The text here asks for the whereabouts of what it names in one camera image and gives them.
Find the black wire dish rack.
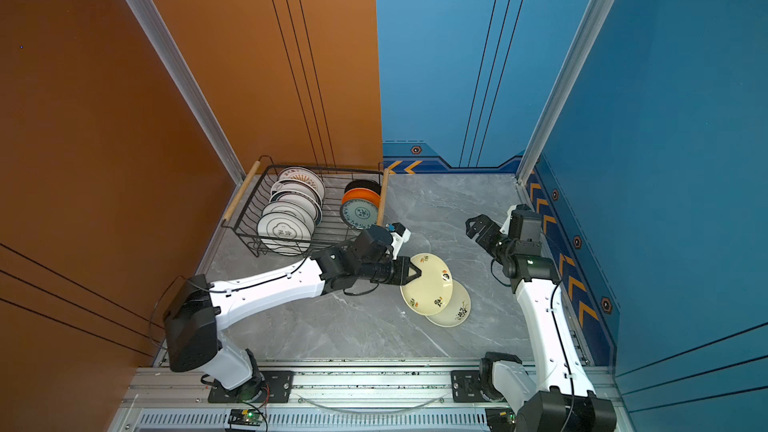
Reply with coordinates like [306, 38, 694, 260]
[223, 163, 385, 256]

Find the circuit board right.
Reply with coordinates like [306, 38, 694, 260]
[485, 408, 516, 432]

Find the green circuit board left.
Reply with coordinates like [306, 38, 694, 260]
[227, 408, 269, 431]

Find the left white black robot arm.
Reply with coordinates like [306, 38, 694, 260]
[163, 244, 422, 398]

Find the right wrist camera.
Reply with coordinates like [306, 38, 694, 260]
[501, 204, 543, 242]

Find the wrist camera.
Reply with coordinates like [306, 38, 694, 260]
[501, 204, 543, 242]
[367, 222, 411, 258]

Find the white plate orange sunburst pattern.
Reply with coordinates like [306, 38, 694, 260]
[278, 167, 325, 196]

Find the cream plate black floral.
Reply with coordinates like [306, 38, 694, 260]
[426, 281, 472, 328]

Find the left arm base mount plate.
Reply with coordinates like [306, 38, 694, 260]
[201, 370, 295, 404]

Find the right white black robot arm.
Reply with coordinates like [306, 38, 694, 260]
[465, 207, 618, 431]

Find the white plate green rim front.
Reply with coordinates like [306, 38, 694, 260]
[257, 212, 311, 256]

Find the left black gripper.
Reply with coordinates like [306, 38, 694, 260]
[357, 254, 425, 284]

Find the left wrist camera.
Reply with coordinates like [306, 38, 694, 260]
[367, 222, 411, 258]

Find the white plate green rim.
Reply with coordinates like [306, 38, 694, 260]
[257, 212, 311, 256]
[262, 201, 315, 225]

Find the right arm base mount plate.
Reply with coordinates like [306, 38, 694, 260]
[450, 369, 487, 403]

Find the white plate red ring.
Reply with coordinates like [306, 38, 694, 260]
[268, 189, 323, 214]
[270, 179, 321, 201]

